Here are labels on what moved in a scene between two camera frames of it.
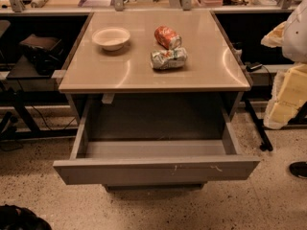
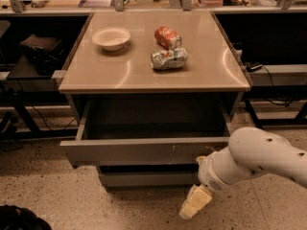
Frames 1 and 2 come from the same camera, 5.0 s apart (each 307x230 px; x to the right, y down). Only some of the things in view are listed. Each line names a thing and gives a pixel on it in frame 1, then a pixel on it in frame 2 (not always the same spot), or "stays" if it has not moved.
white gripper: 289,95 -> 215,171
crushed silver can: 173,57 stays
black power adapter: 253,66 stays
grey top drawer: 78,172 -> 147,132
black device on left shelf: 47,52 stays
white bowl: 111,38 stays
